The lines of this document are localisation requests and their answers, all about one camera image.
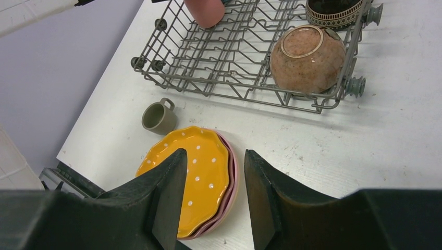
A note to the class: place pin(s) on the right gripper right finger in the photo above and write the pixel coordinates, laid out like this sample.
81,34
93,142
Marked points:
286,214

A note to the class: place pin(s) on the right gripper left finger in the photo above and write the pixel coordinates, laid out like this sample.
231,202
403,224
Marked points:
143,213

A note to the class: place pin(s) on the brown speckled cream bowl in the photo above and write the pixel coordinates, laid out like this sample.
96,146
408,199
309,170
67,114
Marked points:
307,59

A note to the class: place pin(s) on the dark patterned cream bowl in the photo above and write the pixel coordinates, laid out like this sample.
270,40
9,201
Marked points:
333,14

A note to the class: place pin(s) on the pink cup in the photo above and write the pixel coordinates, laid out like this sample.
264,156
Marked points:
207,13

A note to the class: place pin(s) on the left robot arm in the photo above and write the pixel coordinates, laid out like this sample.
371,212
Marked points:
16,14

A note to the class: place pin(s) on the yellow polka dot plate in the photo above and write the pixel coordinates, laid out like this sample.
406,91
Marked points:
207,177

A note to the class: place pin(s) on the pink plate under stack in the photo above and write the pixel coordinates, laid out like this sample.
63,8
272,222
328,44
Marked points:
228,199

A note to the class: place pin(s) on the grey ceramic mug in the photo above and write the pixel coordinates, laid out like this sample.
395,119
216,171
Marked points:
160,118

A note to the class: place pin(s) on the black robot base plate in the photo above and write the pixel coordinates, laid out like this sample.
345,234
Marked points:
64,178

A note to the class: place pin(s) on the grey wire dish rack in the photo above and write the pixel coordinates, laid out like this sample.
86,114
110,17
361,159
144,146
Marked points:
232,59

